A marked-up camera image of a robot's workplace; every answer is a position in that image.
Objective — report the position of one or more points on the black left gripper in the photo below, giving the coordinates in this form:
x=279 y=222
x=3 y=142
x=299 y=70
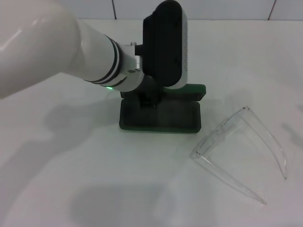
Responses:
x=150 y=86

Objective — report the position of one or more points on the green glasses case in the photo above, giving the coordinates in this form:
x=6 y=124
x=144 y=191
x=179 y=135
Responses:
x=170 y=118

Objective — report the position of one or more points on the clear transparent glasses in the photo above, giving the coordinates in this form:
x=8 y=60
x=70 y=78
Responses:
x=213 y=136

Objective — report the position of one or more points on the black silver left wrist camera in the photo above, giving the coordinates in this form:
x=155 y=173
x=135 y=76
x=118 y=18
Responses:
x=161 y=42

